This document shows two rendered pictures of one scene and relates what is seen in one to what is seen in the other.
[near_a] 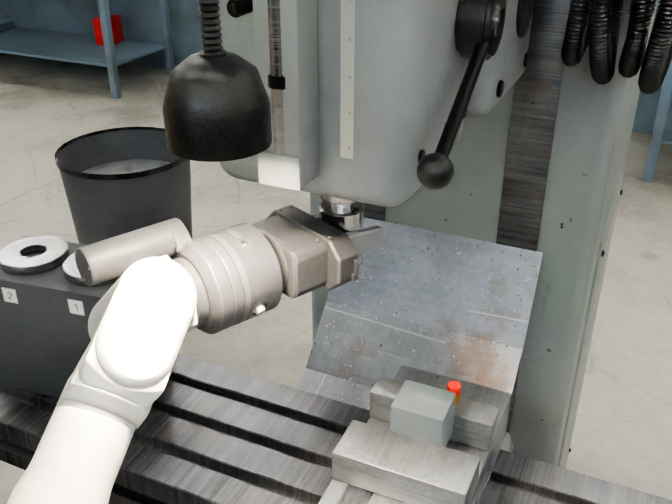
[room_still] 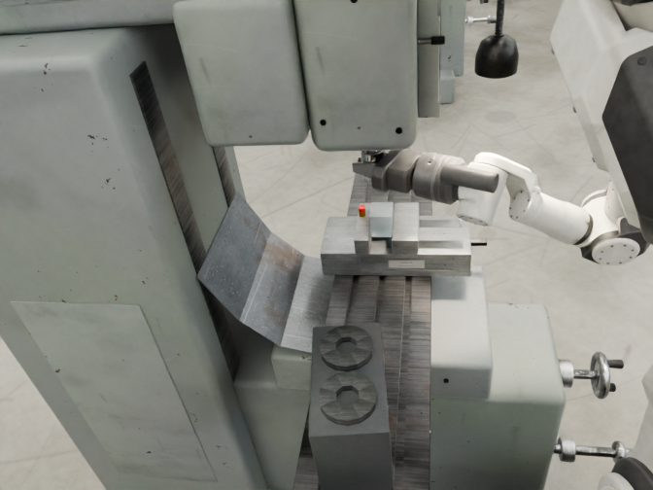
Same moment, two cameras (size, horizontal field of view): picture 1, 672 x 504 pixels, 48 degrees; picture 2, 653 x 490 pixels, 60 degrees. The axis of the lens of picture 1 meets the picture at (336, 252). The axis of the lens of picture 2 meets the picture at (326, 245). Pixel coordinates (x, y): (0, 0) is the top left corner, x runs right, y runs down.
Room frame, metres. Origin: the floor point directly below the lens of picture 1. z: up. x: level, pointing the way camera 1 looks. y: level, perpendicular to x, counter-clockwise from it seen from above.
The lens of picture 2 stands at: (1.00, 0.94, 1.83)
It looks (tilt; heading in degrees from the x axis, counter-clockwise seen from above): 39 degrees down; 259
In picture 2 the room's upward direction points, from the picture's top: 8 degrees counter-clockwise
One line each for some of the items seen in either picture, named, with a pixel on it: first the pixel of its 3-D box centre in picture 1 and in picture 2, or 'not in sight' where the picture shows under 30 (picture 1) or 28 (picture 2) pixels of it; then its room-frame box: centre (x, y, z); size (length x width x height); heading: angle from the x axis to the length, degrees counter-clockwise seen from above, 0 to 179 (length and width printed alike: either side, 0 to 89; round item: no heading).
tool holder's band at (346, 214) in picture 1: (341, 209); (372, 151); (0.70, -0.01, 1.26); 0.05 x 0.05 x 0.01
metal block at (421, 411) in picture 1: (422, 419); (382, 219); (0.66, -0.10, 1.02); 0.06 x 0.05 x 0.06; 66
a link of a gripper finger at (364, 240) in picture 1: (361, 245); not in sight; (0.68, -0.03, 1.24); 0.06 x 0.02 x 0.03; 130
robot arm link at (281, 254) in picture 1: (271, 262); (414, 173); (0.64, 0.06, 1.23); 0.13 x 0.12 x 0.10; 40
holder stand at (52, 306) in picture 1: (77, 318); (352, 406); (0.89, 0.36, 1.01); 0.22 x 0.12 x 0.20; 73
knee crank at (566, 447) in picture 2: not in sight; (601, 451); (0.28, 0.34, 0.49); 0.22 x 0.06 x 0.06; 156
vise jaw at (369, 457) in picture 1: (405, 468); (405, 227); (0.61, -0.08, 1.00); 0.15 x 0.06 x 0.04; 66
